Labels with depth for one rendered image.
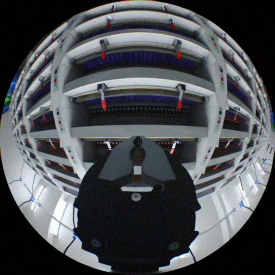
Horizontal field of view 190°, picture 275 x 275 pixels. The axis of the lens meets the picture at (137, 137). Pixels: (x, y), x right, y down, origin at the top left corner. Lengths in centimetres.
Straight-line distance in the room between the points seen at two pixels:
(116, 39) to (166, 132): 41
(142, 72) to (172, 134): 23
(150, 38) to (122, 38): 10
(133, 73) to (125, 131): 20
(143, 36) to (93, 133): 42
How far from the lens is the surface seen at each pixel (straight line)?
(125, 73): 29
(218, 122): 44
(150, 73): 29
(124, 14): 53
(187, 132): 36
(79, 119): 49
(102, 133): 34
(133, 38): 39
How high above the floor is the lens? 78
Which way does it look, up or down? 28 degrees up
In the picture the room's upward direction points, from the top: 179 degrees clockwise
